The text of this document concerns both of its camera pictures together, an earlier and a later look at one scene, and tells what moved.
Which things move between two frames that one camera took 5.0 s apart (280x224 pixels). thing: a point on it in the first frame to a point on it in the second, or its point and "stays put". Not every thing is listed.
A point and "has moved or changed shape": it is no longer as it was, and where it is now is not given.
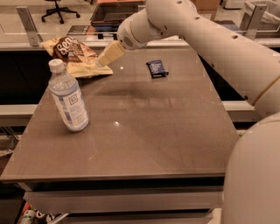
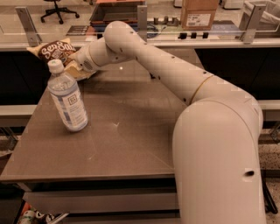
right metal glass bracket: (255, 21) stays put
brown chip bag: (80, 59) has moved or changed shape
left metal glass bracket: (30, 25) stays put
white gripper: (127, 34) to (83, 59)
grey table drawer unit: (178, 200) stays put
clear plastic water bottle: (68, 96) stays put
